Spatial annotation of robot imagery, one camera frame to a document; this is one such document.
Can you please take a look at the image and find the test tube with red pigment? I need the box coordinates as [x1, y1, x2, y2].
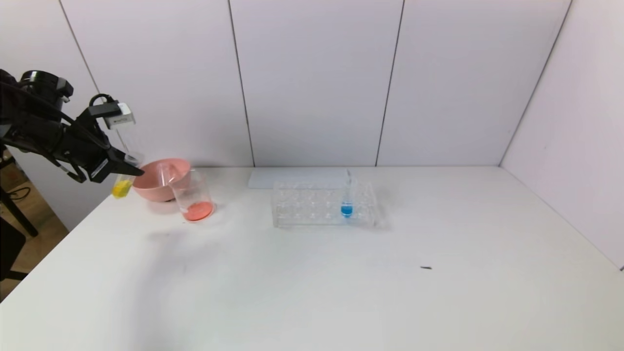
[156, 163, 177, 187]

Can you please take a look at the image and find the clear acrylic test tube rack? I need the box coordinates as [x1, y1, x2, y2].
[271, 178, 377, 229]

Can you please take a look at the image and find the white paper sheet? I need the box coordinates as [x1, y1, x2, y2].
[248, 168, 350, 190]

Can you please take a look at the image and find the clear glass beaker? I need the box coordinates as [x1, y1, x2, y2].
[169, 169, 216, 223]

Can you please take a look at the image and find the test tube with blue pigment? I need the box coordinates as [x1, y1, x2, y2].
[340, 169, 354, 219]

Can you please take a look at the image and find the test tube with yellow pigment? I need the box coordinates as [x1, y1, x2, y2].
[111, 150, 145, 200]

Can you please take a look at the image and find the pink plastic bowl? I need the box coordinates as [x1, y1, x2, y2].
[132, 158, 192, 203]

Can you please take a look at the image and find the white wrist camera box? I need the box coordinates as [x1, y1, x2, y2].
[103, 102, 137, 130]

